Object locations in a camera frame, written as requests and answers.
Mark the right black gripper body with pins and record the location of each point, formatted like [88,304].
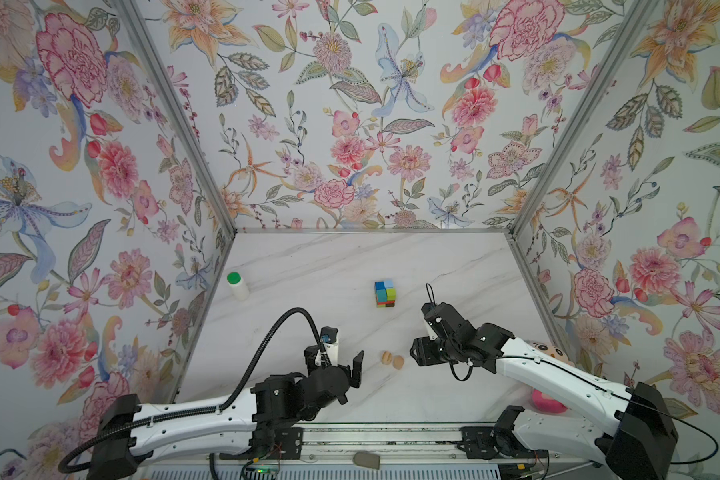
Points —
[450,351]

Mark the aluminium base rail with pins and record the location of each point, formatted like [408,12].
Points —
[372,444]

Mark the white bottle green cap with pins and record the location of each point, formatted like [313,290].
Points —
[238,285]

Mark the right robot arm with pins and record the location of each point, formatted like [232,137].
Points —
[628,429]

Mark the pink plush doll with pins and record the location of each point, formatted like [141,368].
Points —
[543,400]

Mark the grey oval object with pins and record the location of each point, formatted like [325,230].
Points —
[367,460]

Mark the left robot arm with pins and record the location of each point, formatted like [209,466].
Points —
[261,418]

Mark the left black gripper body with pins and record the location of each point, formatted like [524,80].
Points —
[346,372]

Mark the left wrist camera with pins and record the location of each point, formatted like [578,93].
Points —
[329,337]

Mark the black handled screwdriver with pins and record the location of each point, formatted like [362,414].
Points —
[582,470]

